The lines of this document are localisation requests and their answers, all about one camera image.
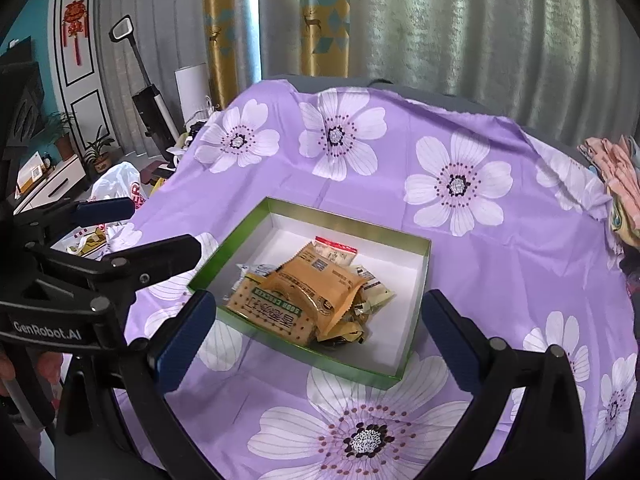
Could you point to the gold foil snack packet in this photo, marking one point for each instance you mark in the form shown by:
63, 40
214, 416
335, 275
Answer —
345, 334

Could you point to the black upright vacuum cleaner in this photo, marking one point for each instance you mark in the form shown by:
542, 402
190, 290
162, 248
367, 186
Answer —
147, 105

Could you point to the yellow deer-print curtain panel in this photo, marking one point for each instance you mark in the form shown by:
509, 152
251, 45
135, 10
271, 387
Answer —
320, 20
220, 35

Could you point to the orange snack packet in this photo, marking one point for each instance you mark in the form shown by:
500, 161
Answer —
315, 280

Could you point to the black television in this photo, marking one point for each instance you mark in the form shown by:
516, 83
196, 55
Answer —
15, 52

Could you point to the purple floral cloth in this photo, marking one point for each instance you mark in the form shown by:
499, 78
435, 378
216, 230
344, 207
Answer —
500, 260

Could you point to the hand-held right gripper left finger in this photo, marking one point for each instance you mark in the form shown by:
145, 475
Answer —
185, 340

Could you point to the white television cabinet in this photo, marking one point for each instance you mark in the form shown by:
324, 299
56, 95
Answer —
60, 180

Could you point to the grey-green curtain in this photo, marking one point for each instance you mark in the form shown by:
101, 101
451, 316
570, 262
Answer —
475, 25

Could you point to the small yellow box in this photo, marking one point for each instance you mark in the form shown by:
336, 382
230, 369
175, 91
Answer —
32, 176

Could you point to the pink folded clothes pile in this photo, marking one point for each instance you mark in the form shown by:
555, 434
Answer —
612, 180

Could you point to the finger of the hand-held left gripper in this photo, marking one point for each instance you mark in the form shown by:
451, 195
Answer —
160, 257
105, 211

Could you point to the dark cloth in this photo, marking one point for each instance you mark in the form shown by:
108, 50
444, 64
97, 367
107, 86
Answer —
631, 277

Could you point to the potted plant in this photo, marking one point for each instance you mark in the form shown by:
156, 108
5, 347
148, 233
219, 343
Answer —
61, 135
100, 152

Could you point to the person's left hand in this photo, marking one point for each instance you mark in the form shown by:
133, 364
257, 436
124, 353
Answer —
49, 365

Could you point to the green cardboard box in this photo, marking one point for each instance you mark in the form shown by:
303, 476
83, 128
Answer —
390, 320

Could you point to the light blue folded cloth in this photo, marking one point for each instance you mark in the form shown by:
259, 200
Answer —
635, 152

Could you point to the red-ended snack packet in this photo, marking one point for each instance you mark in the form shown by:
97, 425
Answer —
335, 249

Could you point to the green-print cracker packet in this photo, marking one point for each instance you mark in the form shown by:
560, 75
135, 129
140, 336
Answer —
270, 312

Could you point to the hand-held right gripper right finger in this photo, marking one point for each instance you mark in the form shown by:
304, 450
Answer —
445, 340

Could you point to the white air purifier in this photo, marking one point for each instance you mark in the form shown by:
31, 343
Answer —
192, 90

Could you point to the red knot wall decoration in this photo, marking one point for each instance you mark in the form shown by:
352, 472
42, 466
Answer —
75, 15

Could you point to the grey curtain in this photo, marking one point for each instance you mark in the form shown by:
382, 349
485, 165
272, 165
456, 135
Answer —
165, 20

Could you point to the cream green-print snack packet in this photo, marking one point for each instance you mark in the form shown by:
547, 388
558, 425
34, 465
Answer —
375, 292

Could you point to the white plastic bag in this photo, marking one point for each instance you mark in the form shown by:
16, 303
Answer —
117, 180

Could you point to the white crinkled snack wrapper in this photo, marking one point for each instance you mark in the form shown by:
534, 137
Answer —
252, 271

